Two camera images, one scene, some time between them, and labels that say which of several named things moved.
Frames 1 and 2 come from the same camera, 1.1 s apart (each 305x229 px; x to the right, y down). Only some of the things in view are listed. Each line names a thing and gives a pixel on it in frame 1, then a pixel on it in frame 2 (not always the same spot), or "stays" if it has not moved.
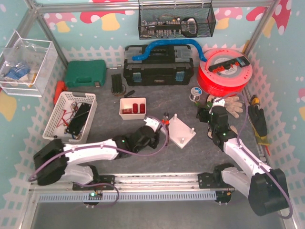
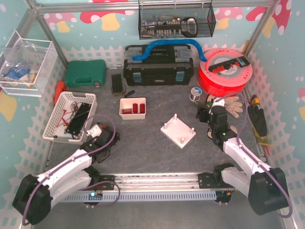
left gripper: [156, 134] -> [105, 148]
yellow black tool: [257, 117] stays
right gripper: [203, 114] stays
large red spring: [142, 108] stays
